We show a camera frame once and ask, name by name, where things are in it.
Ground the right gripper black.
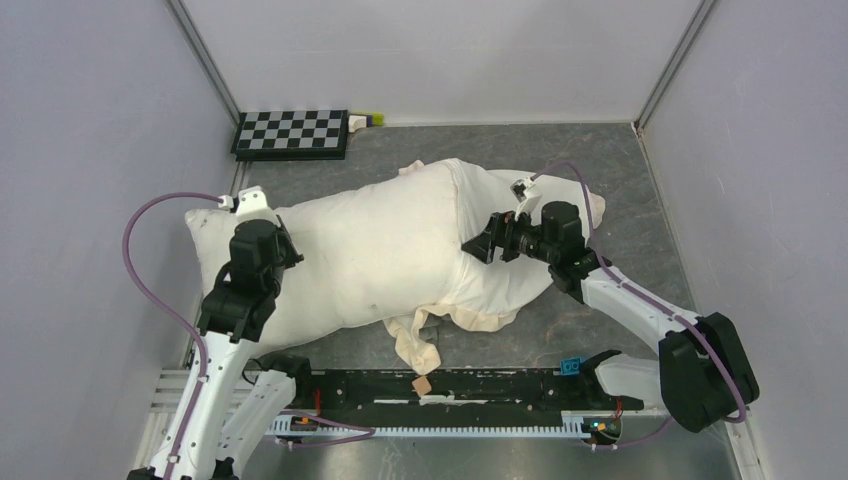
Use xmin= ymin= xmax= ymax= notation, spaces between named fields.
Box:
xmin=462 ymin=205 xmax=558 ymax=264

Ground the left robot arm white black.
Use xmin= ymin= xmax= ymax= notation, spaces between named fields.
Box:
xmin=128 ymin=214 xmax=314 ymax=479

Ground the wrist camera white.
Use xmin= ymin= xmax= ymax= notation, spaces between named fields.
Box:
xmin=510 ymin=176 xmax=542 ymax=219
xmin=218 ymin=186 xmax=282 ymax=226

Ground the white pillow insert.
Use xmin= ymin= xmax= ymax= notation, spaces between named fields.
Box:
xmin=184 ymin=158 xmax=478 ymax=359

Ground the light blue cable duct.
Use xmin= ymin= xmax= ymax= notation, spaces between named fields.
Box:
xmin=265 ymin=415 xmax=622 ymax=441

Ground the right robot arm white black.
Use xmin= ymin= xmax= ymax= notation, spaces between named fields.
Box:
xmin=461 ymin=201 xmax=761 ymax=433

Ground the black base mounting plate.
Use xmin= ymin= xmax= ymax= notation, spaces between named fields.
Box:
xmin=289 ymin=368 xmax=644 ymax=427

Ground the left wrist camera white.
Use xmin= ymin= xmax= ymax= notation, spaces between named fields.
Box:
xmin=218 ymin=186 xmax=282 ymax=226

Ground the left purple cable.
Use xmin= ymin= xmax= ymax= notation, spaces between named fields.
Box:
xmin=122 ymin=192 xmax=378 ymax=480

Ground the blue toy brick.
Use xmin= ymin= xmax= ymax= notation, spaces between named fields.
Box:
xmin=560 ymin=357 xmax=585 ymax=376

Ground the small tan cube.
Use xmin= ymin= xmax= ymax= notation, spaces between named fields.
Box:
xmin=411 ymin=376 xmax=433 ymax=397

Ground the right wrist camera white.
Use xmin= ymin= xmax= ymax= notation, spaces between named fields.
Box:
xmin=510 ymin=176 xmax=542 ymax=219

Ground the grey pillowcase with cream ruffle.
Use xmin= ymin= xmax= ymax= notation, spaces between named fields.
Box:
xmin=382 ymin=158 xmax=607 ymax=377

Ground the black white checkerboard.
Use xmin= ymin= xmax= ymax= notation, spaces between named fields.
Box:
xmin=231 ymin=109 xmax=349 ymax=162

